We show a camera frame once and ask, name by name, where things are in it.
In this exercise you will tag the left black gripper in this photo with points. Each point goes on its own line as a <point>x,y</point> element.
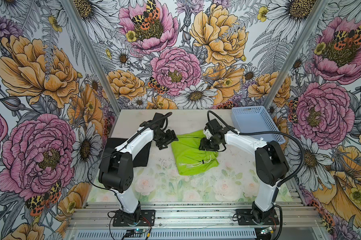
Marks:
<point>172,137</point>

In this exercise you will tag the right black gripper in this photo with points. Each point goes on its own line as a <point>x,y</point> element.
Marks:
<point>203,144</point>

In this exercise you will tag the black garment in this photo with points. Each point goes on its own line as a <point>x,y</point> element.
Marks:
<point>141,158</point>

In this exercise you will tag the lime green towel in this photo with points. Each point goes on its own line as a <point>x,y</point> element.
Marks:
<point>189,159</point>

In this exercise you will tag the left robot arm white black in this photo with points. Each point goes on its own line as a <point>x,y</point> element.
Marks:
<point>116,169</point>

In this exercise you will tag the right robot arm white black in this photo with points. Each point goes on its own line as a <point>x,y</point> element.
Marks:
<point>270,164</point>

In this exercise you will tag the light blue plastic basket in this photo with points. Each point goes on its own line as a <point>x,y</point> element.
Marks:
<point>252,119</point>

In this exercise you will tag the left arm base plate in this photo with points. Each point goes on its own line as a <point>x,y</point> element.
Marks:
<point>142,218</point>

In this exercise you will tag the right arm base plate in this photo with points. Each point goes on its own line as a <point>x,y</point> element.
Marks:
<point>250,217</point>

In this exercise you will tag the aluminium rail frame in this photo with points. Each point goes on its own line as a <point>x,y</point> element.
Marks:
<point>191,215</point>

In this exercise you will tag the white vented cable duct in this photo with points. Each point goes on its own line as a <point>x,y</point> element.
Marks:
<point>170,234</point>

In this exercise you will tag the left aluminium corner post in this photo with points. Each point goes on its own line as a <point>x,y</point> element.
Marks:
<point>82,36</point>

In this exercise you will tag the aluminium corner post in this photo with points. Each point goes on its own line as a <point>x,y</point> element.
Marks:
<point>82,36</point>
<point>313,18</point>

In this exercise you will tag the right aluminium corner post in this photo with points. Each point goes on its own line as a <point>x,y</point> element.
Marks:
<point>313,18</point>

